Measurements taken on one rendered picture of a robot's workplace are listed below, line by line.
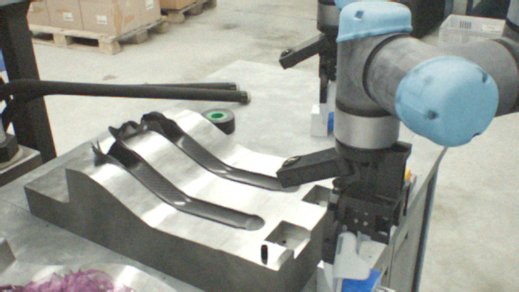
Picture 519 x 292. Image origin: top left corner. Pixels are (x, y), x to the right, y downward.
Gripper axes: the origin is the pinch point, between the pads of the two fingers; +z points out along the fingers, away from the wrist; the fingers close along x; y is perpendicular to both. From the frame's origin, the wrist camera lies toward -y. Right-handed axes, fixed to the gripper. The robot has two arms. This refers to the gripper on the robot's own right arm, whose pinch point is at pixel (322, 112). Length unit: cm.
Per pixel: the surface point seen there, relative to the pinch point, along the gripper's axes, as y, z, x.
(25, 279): -34, -3, -62
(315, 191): 1.0, -3.0, -37.1
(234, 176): -12.4, -3.2, -34.4
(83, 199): -34, -4, -45
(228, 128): -20.4, 3.0, -4.5
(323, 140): 0.8, 4.6, -4.6
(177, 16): -162, 77, 386
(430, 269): 40, 85, 52
